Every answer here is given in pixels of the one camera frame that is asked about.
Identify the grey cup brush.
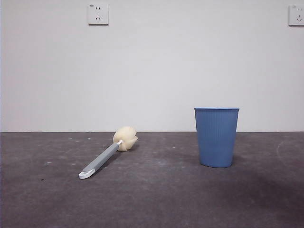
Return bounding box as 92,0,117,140
77,126,138,180

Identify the blue ribbed plastic cup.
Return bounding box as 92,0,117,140
194,107,240,169

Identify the white wall socket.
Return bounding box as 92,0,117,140
88,3,109,26
288,4,304,27

